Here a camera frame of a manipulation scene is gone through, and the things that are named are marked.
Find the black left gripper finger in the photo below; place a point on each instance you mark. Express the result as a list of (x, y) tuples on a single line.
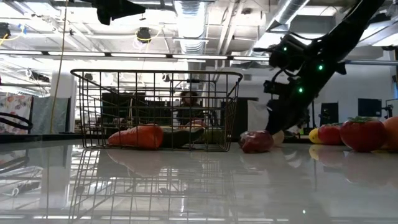
[(118, 7)]

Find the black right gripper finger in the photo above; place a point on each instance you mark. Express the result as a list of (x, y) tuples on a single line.
[(276, 127), (300, 125)]

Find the beige garlic bulb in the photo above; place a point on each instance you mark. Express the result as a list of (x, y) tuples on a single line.
[(279, 138)]

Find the yellow lemon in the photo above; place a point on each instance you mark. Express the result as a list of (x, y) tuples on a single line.
[(314, 136)]

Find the orange fruit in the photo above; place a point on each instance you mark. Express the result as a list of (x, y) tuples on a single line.
[(392, 132)]

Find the dark green cucumber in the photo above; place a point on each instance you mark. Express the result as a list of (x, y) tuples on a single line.
[(182, 137)]

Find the orange carrot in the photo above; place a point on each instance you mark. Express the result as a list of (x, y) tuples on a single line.
[(136, 137)]

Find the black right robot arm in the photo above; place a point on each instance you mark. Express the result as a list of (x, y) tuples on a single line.
[(348, 35)]

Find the white hanging sheet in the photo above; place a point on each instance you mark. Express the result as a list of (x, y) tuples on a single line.
[(258, 116)]

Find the black standing monitor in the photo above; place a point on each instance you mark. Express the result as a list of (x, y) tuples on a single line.
[(329, 113)]

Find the black ceiling device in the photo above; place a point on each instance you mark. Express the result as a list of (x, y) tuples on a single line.
[(144, 34)]

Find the person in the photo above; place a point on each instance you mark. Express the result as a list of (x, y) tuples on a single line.
[(188, 107)]

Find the grey-green partition panel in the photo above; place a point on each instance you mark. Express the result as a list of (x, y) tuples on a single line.
[(46, 115)]

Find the floral cloth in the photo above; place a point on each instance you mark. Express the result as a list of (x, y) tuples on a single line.
[(15, 105)]

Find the long ceiling light rail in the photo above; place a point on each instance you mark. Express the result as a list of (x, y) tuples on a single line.
[(138, 55)]

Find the black wall monitor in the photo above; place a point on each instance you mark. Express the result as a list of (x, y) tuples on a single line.
[(370, 107)]

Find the round silver ventilation duct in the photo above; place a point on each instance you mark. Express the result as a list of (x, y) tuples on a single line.
[(190, 25)]

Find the slanted silver ventilation duct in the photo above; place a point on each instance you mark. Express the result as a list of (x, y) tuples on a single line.
[(289, 11)]

